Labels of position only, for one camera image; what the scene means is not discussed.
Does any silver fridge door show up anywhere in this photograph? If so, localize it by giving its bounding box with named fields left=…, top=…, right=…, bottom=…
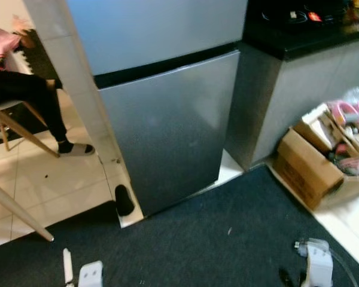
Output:
left=98, top=50, right=241, bottom=217

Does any silver fridge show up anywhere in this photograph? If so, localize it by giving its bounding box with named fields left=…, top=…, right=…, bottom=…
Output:
left=66, top=0, right=252, bottom=217

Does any brown cardboard box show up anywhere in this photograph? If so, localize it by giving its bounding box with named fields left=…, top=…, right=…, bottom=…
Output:
left=273, top=103, right=359, bottom=211

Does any pink patterned plastic bag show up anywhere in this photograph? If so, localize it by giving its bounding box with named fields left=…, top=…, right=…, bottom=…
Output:
left=332, top=155, right=359, bottom=180

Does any black oval stopper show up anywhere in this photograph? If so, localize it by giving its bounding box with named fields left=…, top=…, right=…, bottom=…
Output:
left=114, top=184, right=136, bottom=217

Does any grey counter with black top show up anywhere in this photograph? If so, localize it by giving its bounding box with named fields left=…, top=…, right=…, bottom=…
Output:
left=224, top=0, right=359, bottom=171

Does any black induction cooker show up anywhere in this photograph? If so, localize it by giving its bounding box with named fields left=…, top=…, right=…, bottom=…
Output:
left=260, top=0, right=351, bottom=29

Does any light wooden table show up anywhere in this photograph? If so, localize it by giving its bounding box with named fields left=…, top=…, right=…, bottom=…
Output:
left=0, top=63, right=60, bottom=243

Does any wooden chair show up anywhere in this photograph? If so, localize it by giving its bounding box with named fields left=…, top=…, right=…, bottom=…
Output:
left=0, top=99, right=48, bottom=151

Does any seated person in pink shirt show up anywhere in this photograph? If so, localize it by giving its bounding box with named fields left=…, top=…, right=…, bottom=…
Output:
left=0, top=24, right=96, bottom=158

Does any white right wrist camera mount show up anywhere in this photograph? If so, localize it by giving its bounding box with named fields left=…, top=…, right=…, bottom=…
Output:
left=294, top=238, right=334, bottom=287

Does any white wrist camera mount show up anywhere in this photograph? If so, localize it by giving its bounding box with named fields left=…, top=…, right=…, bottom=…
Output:
left=294, top=238, right=334, bottom=287
left=78, top=261, right=104, bottom=287

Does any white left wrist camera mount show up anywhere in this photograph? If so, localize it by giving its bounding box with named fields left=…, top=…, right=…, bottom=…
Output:
left=78, top=261, right=104, bottom=287

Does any black foam wall panel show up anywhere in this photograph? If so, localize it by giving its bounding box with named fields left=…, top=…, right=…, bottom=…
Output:
left=21, top=39, right=63, bottom=81

